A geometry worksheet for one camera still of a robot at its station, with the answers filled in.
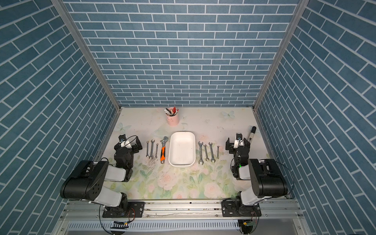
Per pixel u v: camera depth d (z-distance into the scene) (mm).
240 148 772
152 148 964
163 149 958
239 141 769
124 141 754
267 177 463
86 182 446
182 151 899
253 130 1014
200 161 912
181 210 752
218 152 961
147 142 994
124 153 665
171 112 1048
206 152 951
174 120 1031
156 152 956
